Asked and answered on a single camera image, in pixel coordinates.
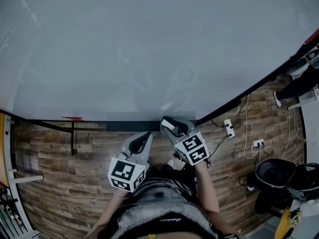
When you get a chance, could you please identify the black hard-shell backpack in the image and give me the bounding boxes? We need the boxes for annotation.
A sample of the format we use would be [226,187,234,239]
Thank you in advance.
[255,157,319,201]

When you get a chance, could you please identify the red tape strip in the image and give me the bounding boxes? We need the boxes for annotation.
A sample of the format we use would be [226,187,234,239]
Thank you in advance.
[304,28,319,45]

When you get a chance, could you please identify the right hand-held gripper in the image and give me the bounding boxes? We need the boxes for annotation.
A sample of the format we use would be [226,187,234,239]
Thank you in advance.
[160,116,210,166]

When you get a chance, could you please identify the dark metal rack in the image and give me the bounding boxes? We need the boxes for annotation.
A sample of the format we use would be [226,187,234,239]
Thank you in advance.
[0,182,28,236]

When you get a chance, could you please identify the yellow table with white frame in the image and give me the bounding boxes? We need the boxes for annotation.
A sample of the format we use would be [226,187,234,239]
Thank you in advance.
[0,113,45,239]

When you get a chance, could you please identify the black cable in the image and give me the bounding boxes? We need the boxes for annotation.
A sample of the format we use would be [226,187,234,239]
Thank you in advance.
[208,134,232,159]

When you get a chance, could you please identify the person's black trouser legs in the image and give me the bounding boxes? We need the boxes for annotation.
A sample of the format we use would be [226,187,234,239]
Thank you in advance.
[147,164,200,184]

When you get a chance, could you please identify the person's right forearm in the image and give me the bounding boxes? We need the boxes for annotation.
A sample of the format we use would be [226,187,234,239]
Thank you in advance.
[194,162,220,214]

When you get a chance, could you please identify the whiteboard with black stand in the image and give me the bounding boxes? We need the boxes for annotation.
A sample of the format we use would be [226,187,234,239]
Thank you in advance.
[0,0,319,156]

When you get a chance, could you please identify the person's left forearm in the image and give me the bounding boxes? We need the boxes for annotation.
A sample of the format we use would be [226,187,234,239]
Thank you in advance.
[92,192,133,234]

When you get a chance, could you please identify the yellow round table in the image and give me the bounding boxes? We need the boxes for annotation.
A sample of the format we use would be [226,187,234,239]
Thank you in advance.
[254,190,305,239]

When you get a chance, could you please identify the white eraser block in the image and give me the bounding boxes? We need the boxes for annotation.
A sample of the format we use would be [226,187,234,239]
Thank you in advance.
[160,119,176,132]

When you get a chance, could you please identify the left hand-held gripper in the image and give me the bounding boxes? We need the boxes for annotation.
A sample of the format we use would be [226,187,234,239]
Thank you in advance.
[107,131,154,193]

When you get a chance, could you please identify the long white power strip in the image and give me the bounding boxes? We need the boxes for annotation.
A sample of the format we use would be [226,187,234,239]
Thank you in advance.
[223,119,236,138]

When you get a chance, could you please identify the person's black shirt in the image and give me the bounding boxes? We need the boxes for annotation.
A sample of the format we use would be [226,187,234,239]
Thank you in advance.
[99,212,225,239]

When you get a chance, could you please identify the grey hard-shell backpack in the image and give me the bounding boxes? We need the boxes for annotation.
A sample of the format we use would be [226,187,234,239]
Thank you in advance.
[286,47,319,77]

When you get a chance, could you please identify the long white cable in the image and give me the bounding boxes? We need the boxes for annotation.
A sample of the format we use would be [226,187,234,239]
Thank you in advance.
[243,93,260,160]

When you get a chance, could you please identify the short white cable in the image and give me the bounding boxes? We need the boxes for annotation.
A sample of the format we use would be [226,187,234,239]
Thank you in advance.
[225,105,242,121]

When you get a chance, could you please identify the person's white shoe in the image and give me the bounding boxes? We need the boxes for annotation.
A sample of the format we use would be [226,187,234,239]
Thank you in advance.
[165,156,185,171]

